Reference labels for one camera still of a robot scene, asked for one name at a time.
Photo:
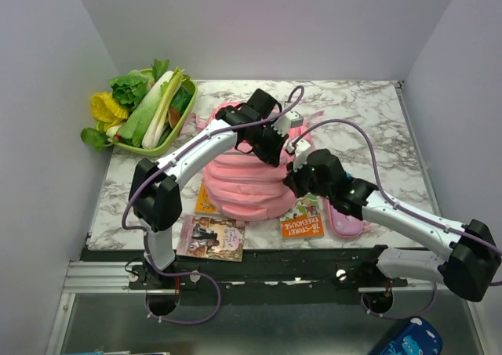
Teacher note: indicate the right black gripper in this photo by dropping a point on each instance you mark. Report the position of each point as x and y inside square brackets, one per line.
[291, 180]

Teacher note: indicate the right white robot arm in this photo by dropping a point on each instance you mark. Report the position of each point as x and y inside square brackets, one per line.
[461, 256]

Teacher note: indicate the green lettuce toy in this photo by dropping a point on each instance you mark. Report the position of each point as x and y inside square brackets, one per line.
[131, 88]

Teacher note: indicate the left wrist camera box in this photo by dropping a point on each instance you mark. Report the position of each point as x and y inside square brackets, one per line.
[286, 122]

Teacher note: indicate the yellow flower toy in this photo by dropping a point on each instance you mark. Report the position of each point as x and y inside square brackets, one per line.
[105, 108]

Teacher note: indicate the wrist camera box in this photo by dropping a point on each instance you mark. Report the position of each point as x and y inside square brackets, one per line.
[299, 149]
[286, 122]

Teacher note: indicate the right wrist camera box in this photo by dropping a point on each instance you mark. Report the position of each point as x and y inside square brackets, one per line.
[299, 149]

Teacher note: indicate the pink school backpack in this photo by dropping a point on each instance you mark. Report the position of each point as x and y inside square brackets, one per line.
[240, 186]

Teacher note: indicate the aluminium frame rail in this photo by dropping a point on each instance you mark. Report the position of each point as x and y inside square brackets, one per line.
[96, 278]

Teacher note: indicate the white napa cabbage toy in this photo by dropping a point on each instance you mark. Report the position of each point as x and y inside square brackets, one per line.
[158, 112]

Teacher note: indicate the green vegetable tray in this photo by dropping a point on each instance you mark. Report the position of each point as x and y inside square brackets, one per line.
[168, 141]

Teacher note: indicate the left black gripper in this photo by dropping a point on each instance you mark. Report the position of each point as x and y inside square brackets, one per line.
[271, 155]

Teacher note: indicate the pink illustrated storybook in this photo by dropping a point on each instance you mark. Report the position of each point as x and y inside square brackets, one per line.
[215, 238]

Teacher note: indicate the orange paperback book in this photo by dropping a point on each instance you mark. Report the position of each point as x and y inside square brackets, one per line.
[203, 205]

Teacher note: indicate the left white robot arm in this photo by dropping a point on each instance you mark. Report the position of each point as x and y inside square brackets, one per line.
[154, 197]

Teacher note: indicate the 78-storey treehouse book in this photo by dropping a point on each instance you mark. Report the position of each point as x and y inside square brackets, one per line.
[303, 220]

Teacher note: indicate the pink cartoon pencil case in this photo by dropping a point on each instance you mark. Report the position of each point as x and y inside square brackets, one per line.
[346, 227]

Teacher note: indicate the blue shark pencil case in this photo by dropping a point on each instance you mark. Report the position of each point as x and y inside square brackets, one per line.
[414, 336]

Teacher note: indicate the black mounting base rail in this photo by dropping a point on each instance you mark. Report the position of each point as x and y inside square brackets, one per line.
[263, 277]

